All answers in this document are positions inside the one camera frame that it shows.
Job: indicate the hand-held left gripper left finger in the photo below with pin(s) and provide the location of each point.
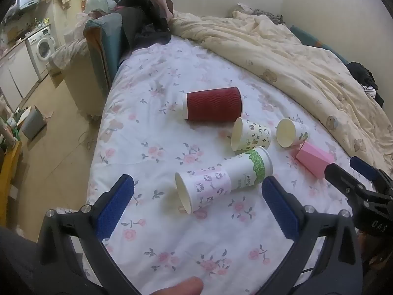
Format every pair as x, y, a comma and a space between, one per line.
114, 210

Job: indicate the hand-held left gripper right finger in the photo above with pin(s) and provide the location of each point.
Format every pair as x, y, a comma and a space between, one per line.
280, 212

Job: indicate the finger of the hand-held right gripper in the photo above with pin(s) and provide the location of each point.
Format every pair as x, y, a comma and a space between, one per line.
342, 179
364, 167

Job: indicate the white cup with pink print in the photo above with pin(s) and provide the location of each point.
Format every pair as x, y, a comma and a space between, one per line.
205, 187

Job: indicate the pink paper cup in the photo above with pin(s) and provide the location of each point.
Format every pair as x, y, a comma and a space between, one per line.
313, 159

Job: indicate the white cup with green pattern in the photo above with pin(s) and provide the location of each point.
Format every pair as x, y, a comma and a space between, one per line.
254, 166

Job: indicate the small white green print cup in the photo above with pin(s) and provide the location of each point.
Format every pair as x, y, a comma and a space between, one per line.
299, 133

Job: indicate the panda print paper cup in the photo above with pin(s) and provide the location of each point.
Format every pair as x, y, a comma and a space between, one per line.
254, 135

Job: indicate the red ribbed paper cup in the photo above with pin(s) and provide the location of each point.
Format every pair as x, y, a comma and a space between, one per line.
215, 104

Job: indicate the person's left hand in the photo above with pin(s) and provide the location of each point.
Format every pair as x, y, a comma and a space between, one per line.
181, 287

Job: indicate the floral bed sheet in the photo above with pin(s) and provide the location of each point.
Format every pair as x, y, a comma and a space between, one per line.
172, 245

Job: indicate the striped garment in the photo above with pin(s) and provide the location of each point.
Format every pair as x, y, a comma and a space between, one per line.
370, 91

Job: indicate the black garment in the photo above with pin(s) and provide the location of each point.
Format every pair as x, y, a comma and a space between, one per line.
362, 73

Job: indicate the yellow shelf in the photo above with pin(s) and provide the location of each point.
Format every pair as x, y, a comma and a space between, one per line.
9, 172

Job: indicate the grey waste bin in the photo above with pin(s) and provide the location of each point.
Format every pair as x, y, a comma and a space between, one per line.
32, 123

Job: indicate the teal mattress sheet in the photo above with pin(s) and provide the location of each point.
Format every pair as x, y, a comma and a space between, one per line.
319, 43

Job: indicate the cream bear print duvet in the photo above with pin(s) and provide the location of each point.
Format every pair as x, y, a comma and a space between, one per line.
276, 46

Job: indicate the beige blanket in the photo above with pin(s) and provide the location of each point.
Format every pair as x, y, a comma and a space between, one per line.
69, 52

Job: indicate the white kitchen cabinet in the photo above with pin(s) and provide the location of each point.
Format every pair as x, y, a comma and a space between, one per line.
18, 73

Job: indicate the teal bed footboard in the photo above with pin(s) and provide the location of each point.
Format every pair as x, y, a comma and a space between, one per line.
107, 37

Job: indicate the white washing machine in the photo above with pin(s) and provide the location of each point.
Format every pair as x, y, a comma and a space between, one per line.
41, 46

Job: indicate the patterned pillow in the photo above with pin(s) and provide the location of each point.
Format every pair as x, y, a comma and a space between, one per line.
261, 12

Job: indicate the pile of dark clothes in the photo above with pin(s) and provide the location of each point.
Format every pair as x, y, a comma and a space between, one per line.
144, 21

